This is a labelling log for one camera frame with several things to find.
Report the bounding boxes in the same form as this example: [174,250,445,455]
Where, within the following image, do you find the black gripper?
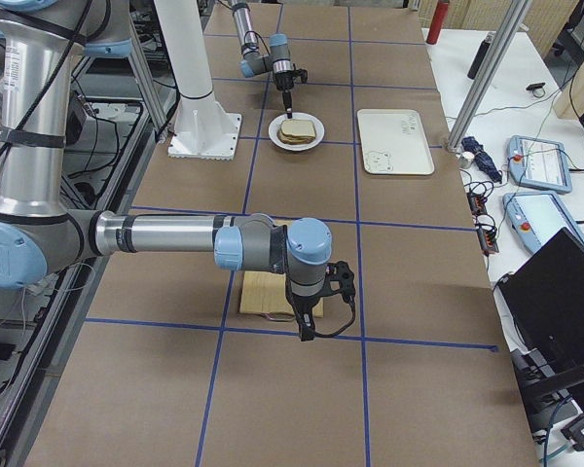
[274,70,294,119]
[286,290,325,341]

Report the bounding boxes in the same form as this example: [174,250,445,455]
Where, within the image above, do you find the white round plate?
[269,112,325,152]

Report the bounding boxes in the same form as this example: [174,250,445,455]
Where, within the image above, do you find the bread slice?
[278,118,316,140]
[277,131,316,146]

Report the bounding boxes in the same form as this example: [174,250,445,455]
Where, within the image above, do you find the bamboo cutting board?
[238,218,325,319]

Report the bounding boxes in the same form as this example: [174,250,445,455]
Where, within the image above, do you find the cream bear serving tray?
[357,109,435,176]

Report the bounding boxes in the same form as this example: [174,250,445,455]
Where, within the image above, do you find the red water bottle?
[426,0,451,45]

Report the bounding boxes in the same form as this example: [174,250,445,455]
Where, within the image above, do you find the small metal cylinder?
[458,151,475,169]

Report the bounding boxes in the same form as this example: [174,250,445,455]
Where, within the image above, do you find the black water bottle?
[467,31,495,80]

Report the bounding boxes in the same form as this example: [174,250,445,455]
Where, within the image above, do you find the near blue teach pendant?
[502,191,584,254]

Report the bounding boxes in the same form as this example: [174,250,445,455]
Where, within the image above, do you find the blue teach pendant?
[507,135,572,194]
[502,191,584,254]

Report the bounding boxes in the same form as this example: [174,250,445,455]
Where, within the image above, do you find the black laptop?
[499,228,584,413]

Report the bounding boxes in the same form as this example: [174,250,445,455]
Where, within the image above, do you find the far blue teach pendant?
[507,135,572,194]

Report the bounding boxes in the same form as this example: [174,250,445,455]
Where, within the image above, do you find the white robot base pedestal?
[155,0,241,161]

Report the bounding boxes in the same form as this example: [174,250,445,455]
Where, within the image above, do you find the aluminium frame post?
[446,0,532,153]

